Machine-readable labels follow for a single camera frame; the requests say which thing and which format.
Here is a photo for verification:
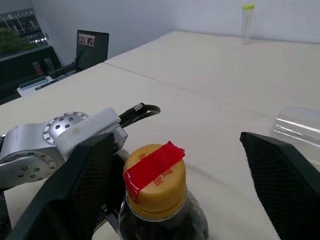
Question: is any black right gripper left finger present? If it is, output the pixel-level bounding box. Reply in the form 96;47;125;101
4;132;115;240

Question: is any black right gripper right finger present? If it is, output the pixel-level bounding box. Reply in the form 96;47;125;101
239;131;320;240

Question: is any dark drink bottle yellow cap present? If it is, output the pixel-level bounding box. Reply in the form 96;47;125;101
117;140;210;240

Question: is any red tape strip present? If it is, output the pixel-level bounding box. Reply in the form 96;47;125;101
122;140;186;203

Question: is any black laptop screen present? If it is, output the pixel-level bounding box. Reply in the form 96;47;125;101
75;29;110;72

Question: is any white flat device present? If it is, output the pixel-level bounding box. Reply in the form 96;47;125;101
16;75;52;97

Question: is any green plant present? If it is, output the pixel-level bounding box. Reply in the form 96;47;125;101
0;27;32;55

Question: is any clear tube with yellow-green cap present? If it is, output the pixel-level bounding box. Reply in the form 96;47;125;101
240;3;256;46

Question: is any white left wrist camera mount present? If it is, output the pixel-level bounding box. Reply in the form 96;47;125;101
54;106;121;161

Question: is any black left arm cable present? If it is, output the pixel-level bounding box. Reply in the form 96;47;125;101
117;102;161;127

